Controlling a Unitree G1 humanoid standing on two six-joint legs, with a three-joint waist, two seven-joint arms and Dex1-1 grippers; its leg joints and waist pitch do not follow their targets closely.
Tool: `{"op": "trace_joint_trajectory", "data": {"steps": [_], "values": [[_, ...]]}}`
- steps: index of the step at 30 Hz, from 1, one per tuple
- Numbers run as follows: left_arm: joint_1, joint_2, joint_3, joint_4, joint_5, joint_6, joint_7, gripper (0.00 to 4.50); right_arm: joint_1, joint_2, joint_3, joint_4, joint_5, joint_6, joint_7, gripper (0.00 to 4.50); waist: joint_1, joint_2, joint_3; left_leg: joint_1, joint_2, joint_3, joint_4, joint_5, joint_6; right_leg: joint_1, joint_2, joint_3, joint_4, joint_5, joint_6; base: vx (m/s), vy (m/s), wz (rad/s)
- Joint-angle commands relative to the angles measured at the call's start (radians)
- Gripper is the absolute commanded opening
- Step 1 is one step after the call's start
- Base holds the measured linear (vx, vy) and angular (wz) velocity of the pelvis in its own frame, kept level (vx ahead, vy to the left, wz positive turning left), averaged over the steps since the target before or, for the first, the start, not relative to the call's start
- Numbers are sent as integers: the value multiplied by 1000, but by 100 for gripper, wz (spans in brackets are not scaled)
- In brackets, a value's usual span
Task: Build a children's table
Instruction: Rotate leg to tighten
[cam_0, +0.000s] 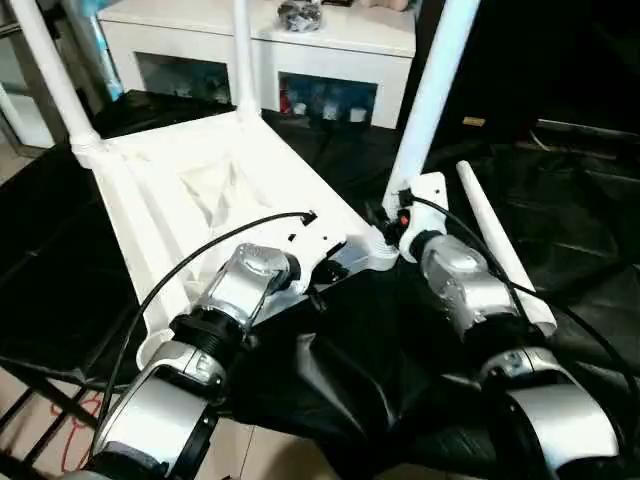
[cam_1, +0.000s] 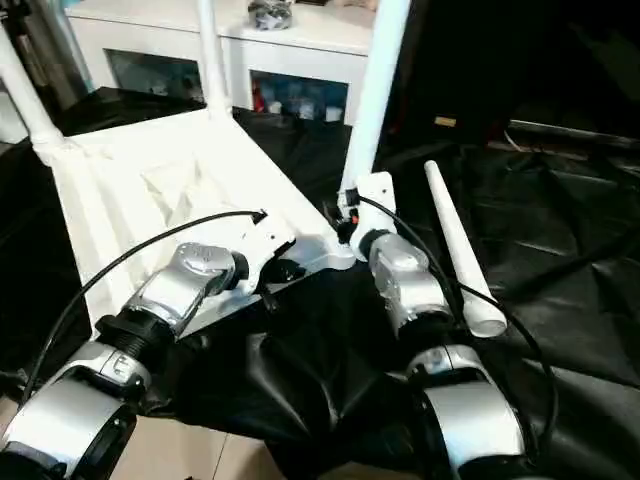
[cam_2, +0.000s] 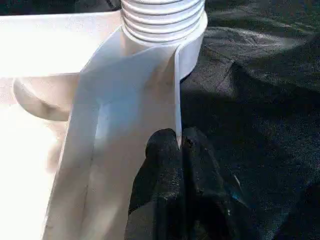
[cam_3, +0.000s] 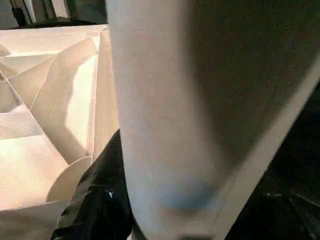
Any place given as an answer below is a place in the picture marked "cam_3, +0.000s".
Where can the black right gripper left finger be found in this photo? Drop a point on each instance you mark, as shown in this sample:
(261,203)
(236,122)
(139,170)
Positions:
(100,205)

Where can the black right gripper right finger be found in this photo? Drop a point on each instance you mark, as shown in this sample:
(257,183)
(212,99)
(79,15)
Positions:
(275,215)

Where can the white plastic table leg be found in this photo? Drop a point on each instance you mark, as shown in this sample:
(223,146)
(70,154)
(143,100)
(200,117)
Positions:
(200,100)

